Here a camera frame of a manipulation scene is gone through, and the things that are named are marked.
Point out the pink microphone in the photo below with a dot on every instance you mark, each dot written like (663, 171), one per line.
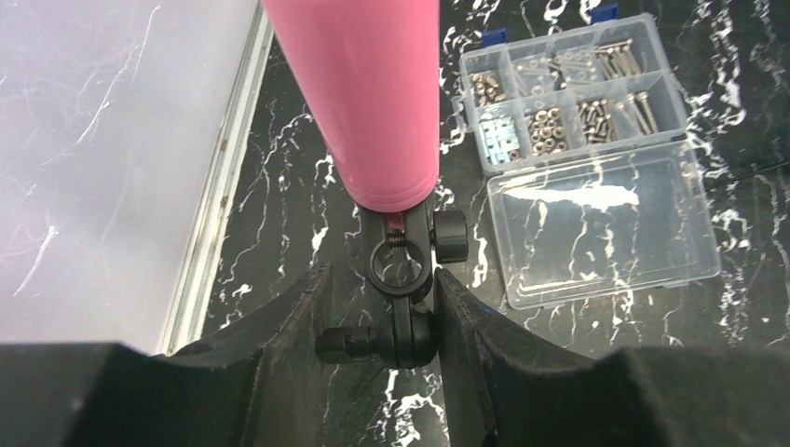
(368, 71)

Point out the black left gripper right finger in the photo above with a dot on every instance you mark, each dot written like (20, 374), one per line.
(505, 386)

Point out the small black tripod stand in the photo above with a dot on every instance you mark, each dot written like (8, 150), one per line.
(400, 250)

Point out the clear plastic screw box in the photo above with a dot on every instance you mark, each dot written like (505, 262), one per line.
(591, 187)

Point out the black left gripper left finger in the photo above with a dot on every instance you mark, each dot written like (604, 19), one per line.
(256, 382)

